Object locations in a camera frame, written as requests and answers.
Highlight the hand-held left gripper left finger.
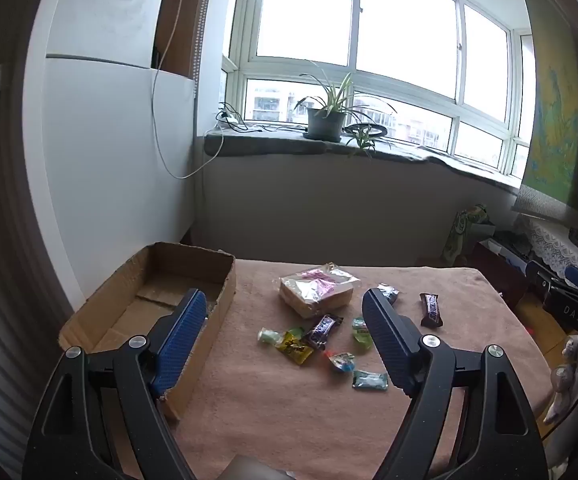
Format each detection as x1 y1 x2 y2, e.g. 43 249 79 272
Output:
22 287 209 480

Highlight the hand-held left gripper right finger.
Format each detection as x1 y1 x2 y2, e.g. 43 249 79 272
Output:
361 287 550 480

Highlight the colourful candy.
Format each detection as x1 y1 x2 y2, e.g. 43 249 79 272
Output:
329 352 357 373

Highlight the large brown chocolate bar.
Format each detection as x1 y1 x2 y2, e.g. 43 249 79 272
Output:
419 293 444 329

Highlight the small brown chocolate bar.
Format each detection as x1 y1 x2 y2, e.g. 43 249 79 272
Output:
301 314 344 351

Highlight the cardboard box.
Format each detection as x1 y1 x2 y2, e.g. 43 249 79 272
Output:
58 241 237 422

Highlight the yellow candy packet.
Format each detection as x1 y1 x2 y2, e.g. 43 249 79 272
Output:
275 327 315 366

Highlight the green jelly candy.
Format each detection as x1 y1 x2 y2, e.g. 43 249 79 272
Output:
351 316 374 350

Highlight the white lace cloth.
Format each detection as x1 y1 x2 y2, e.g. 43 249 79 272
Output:
524 215 578 281

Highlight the teal candy packet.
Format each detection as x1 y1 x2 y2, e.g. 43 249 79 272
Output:
352 370 389 392

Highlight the dark red box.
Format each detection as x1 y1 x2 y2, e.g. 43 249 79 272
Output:
471 240 530 311

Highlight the white figurine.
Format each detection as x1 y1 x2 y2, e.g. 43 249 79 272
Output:
544 335 578 426

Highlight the sliced bread in clear bag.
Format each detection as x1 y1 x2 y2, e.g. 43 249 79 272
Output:
278 262 361 319

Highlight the green printed bag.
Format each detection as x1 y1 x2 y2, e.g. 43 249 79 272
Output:
441 204 494 266

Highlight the white cabinet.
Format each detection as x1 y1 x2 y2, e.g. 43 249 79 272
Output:
22 0 230 311

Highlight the small spider plant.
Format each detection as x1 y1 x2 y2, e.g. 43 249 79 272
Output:
344 122 395 160

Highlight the grey window sill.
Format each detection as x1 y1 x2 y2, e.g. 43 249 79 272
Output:
204 127 524 193

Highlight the potted spider plant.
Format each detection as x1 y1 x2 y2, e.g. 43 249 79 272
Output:
293 60 397 143

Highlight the white framed window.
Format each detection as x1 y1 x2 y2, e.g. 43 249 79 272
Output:
221 0 537 181

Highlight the wall map poster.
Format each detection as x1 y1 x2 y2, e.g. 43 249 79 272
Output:
511 0 578 228

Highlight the black cable bundle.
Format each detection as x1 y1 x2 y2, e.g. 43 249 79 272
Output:
215 102 280 133

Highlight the white hanging cable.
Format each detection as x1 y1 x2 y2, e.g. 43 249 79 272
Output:
150 0 227 180

